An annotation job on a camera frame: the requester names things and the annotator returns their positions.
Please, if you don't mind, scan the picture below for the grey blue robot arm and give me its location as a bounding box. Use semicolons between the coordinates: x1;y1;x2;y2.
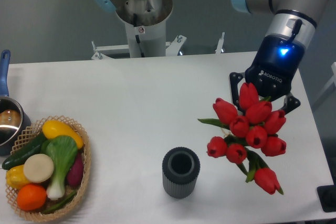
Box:
94;0;329;113

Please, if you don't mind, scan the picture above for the yellow bell pepper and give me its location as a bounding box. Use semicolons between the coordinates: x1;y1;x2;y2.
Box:
6;165;31;189

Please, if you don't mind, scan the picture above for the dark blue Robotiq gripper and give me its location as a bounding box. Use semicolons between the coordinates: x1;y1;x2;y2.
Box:
229;35;305;114

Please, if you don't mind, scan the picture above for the yellow squash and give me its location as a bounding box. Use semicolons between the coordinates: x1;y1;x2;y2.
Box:
42;120;84;149

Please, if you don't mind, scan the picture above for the black device at edge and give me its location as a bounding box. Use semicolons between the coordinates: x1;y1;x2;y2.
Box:
317;185;335;212

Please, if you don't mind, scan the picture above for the white frame at right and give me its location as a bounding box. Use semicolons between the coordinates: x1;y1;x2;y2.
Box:
311;62;335;112

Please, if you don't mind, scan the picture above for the red tulip bouquet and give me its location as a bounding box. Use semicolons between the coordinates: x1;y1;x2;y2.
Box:
200;83;287;195

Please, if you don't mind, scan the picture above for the round beige biscuit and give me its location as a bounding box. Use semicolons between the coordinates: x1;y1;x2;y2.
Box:
23;154;54;183

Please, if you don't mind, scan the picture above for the woven wicker basket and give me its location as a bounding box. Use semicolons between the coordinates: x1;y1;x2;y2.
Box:
5;115;92;222

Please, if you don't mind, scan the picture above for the dark green cucumber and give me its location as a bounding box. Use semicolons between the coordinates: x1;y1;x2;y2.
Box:
2;132;47;170

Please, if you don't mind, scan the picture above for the blue handled saucepan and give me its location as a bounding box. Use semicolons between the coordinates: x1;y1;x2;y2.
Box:
1;49;31;156

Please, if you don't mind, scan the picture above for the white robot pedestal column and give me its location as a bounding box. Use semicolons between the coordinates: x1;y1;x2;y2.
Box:
116;0;173;58

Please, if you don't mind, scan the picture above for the white metal base frame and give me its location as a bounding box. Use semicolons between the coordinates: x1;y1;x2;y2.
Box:
91;32;226;60

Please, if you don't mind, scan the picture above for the orange fruit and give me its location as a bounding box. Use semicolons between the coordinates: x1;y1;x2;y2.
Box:
16;184;47;211

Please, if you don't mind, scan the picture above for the purple sweet potato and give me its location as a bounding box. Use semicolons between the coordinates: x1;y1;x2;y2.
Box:
66;153;84;187

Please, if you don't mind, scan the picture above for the green chili pepper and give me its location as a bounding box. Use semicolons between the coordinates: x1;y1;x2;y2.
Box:
41;190;77;215

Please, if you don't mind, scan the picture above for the dark grey ribbed vase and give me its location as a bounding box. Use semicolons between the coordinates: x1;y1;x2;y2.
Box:
162;147;201;199

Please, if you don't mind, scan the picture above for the green bok choy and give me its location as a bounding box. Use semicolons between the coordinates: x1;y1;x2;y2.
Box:
41;135;78;200

